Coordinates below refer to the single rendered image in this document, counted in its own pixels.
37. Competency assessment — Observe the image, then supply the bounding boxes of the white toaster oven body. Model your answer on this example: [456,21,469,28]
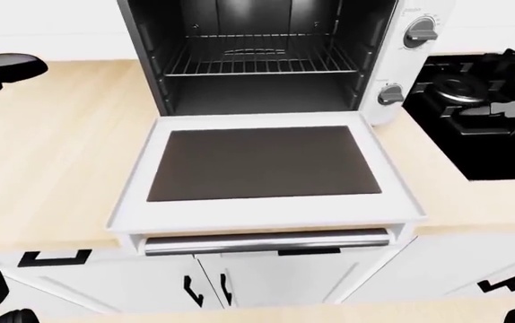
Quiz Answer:
[116,0,449,127]

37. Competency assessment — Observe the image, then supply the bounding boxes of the small grey oven knob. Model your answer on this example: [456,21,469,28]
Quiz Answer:
[376,83,405,106]

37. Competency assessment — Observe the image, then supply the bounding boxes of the large grey oven knob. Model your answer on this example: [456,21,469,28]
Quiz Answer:
[401,17,440,49]

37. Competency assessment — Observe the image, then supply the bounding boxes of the white cabinet door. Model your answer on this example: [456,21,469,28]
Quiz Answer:
[193,249,396,307]
[2,252,223,315]

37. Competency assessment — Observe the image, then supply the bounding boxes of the metal wire oven rack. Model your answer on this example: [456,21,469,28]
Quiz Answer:
[163,32,360,78]

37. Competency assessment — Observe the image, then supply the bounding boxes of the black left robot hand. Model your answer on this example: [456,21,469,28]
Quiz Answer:
[0,51,49,97]

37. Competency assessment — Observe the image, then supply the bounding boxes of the round black stove burner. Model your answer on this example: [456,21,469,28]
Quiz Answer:
[426,74,479,102]

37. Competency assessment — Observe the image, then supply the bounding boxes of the black stove cooktop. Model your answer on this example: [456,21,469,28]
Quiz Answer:
[401,48,515,182]

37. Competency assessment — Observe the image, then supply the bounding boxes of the black drawer handle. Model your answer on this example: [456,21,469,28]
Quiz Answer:
[277,248,343,257]
[476,267,515,294]
[17,249,93,269]

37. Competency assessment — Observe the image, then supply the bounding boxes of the black cabinet door handle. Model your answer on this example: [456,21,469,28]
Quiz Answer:
[219,272,236,307]
[182,275,205,309]

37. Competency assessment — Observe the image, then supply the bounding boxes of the white toaster oven door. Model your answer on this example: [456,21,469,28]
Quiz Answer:
[106,111,429,258]

